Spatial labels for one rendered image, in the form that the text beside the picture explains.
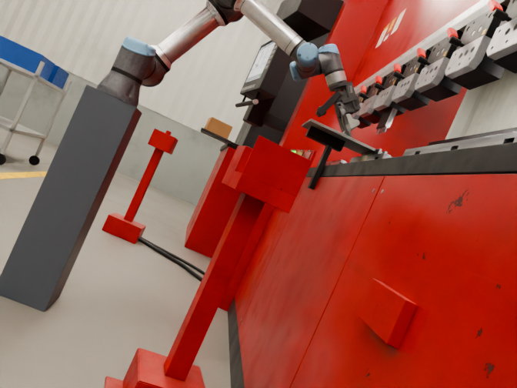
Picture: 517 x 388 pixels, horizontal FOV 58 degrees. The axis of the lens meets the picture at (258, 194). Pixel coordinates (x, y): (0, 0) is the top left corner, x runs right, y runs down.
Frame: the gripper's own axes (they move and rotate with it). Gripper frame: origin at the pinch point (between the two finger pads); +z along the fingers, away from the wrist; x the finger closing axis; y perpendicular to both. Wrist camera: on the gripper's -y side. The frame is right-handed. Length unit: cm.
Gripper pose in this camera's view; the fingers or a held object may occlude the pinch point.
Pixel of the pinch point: (347, 137)
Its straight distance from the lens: 180.6
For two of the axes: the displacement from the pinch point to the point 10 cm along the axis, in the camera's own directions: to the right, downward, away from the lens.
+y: 9.6, -2.7, -0.2
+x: 0.2, 0.1, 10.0
